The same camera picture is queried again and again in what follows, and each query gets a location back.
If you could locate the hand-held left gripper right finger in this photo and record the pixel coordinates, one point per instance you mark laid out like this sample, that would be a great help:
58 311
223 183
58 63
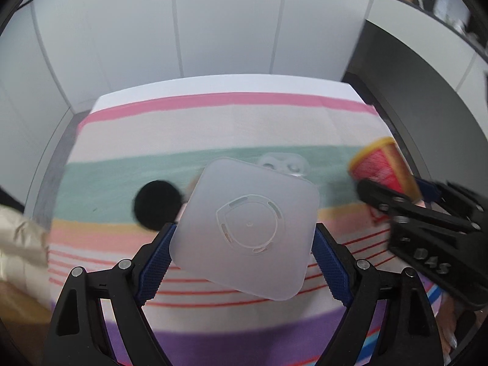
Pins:
331 267

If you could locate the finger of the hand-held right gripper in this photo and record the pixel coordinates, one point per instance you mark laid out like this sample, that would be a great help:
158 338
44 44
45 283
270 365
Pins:
438 194
381 198

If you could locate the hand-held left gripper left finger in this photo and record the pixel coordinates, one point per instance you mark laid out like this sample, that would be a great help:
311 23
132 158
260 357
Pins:
156 263

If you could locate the red paper cup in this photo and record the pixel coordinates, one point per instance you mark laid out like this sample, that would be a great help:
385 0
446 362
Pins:
381 167

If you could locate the translucent square puff case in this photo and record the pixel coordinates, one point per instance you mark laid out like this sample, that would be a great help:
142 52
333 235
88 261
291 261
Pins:
247 228

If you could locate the clear contact lens case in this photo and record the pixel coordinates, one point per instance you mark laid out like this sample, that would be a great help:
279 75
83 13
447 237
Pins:
284 166

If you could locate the person's right hand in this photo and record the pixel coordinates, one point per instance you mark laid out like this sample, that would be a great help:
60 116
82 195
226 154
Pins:
450 324

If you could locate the black round puff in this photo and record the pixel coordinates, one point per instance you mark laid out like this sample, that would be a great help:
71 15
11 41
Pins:
156 206

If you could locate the striped colourful cloth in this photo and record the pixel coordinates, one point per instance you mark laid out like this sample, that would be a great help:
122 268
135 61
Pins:
228 129

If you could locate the white table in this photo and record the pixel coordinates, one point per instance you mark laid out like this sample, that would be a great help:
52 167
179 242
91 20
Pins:
228 84

